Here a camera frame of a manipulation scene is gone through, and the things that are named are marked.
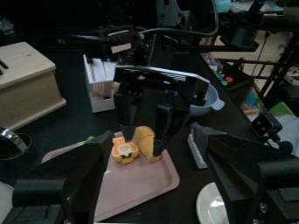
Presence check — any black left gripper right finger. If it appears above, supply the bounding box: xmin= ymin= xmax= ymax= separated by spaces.
xmin=187 ymin=122 xmax=299 ymax=224

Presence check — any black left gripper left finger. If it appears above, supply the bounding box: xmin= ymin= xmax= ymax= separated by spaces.
xmin=12 ymin=130 xmax=116 ymax=224

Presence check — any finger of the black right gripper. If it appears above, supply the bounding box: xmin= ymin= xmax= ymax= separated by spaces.
xmin=153 ymin=103 xmax=193 ymax=158
xmin=116 ymin=92 xmax=139 ymax=145

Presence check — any yellow toy squash half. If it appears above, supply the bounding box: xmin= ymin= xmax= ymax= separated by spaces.
xmin=134 ymin=125 xmax=165 ymax=163

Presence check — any orange toy pepper half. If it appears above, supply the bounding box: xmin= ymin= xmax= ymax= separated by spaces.
xmin=111 ymin=136 xmax=141 ymax=165

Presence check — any green toy vegetable piece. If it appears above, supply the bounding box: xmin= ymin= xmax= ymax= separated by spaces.
xmin=76 ymin=136 xmax=96 ymax=147

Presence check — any pink plastic tray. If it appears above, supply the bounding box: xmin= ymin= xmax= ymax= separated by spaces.
xmin=40 ymin=130 xmax=182 ymax=223

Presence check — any white round plate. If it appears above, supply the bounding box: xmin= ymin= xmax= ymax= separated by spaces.
xmin=195 ymin=181 xmax=231 ymax=224

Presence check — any black box with coloured buttons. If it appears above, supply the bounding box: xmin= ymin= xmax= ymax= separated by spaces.
xmin=210 ymin=61 xmax=255 ymax=99

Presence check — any small black round container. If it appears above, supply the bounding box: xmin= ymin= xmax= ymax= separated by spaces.
xmin=0 ymin=127 xmax=34 ymax=162

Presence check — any light wooden box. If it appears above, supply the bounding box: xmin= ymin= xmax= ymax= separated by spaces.
xmin=0 ymin=41 xmax=68 ymax=131

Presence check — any cyan cup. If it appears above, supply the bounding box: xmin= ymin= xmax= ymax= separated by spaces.
xmin=214 ymin=0 xmax=234 ymax=14

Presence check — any blue-grey bowl with handle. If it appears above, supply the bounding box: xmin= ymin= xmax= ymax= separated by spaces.
xmin=190 ymin=83 xmax=227 ymax=118

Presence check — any small black camera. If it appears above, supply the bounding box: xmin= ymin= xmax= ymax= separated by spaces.
xmin=250 ymin=112 xmax=285 ymax=138

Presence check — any grey cable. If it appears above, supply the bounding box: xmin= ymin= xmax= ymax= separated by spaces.
xmin=135 ymin=0 xmax=221 ymax=39

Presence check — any black metal frame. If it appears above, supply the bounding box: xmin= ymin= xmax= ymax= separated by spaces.
xmin=215 ymin=31 xmax=299 ymax=113

